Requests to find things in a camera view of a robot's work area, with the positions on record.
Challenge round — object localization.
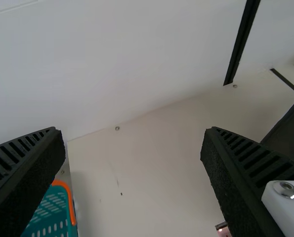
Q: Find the dark grey bag with straps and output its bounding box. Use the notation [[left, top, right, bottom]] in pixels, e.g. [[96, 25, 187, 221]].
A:
[[259, 90, 294, 171]]

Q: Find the black post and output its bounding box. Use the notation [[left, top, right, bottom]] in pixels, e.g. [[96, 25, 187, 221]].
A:
[[222, 0, 261, 87]]

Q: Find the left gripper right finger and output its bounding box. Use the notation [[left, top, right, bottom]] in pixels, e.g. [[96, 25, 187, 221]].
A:
[[200, 126, 294, 237]]

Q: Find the teal shopping basket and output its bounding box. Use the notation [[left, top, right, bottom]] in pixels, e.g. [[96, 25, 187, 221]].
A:
[[20, 179, 78, 237]]

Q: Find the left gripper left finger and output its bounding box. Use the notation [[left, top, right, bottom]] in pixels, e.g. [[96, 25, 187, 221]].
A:
[[0, 126, 69, 237]]

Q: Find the black strip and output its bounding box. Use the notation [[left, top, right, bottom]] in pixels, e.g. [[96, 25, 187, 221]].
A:
[[270, 68, 294, 95]]

